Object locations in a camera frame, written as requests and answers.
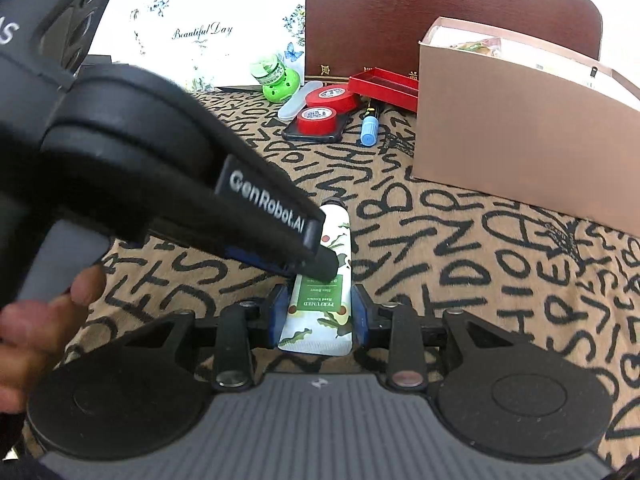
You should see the red tape roll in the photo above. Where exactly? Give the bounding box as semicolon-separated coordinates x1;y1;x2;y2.
296;106;337;136
305;84;361;115

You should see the dark brown wooden board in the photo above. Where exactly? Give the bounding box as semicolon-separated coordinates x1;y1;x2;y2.
305;0;603;81

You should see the white floral gift bag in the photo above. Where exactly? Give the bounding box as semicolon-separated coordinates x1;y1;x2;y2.
90;0;306;91

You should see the person's left hand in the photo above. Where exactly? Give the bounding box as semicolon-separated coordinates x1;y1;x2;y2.
0;264;106;414

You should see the blue capped marker pen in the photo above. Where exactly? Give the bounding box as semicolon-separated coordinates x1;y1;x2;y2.
360;101;378;148

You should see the red tape roll front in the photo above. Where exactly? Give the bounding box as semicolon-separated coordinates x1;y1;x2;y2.
296;106;337;136

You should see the black phone case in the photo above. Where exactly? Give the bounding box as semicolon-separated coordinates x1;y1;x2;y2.
282;108;348;143

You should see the translucent white plastic case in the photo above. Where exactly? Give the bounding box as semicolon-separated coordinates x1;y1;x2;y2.
277;80;323;122

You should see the brown cardboard box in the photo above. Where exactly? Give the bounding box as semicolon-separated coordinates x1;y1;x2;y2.
413;18;639;234

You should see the white green hand cream tube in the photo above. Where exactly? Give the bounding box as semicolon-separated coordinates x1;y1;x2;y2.
278;198;352;356

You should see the red tape roll back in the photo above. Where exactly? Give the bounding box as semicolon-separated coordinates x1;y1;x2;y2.
305;84;361;115

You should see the red shallow box lid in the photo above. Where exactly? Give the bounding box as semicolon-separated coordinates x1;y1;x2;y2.
347;67;419;113

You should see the green tape dispenser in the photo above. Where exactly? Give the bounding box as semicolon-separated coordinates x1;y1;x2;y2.
250;55;300;104

